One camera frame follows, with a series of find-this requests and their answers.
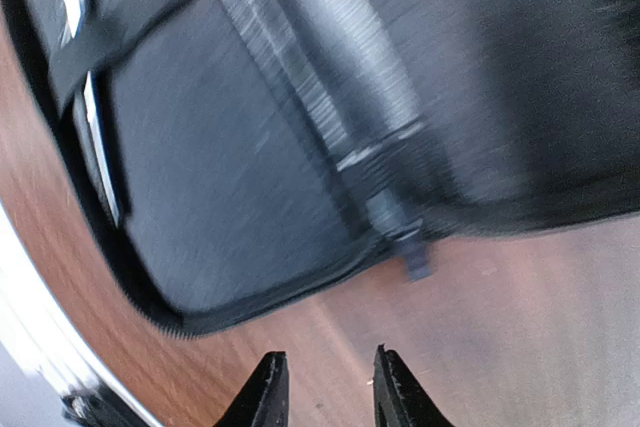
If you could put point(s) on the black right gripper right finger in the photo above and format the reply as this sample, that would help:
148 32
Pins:
399 399

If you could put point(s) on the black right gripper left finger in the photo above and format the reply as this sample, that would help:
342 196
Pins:
263 401

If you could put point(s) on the black zippered tool case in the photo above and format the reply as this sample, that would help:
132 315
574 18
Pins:
234 156

